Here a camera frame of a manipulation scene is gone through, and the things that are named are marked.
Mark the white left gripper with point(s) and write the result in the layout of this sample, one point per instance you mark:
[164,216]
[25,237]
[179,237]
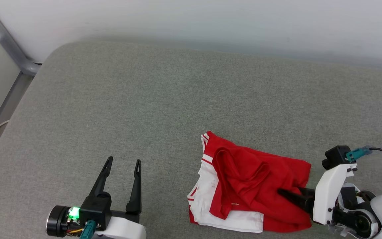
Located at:
[124,230]

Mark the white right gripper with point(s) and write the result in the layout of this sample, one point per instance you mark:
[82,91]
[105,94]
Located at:
[327,196]

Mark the red and white garment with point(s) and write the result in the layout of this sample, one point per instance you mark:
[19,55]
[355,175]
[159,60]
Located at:
[250,179]

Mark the grey fabric table pad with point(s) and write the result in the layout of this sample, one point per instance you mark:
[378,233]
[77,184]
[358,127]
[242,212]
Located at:
[144,109]

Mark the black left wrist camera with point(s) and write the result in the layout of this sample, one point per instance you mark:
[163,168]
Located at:
[95,209]

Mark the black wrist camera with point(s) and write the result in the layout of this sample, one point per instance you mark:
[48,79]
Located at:
[95,209]
[337,154]

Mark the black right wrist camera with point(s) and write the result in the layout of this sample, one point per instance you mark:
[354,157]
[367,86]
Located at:
[337,154]

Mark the teal left camera connector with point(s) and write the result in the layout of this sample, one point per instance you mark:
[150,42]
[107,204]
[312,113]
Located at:
[88,229]

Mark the teal camera connector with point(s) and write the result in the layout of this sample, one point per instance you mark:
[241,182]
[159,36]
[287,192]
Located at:
[88,229]
[358,153]

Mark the teal right camera connector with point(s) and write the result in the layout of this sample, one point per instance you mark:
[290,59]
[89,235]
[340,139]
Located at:
[358,153]

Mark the grey metal frame rail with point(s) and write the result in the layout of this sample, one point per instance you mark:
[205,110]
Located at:
[12,46]

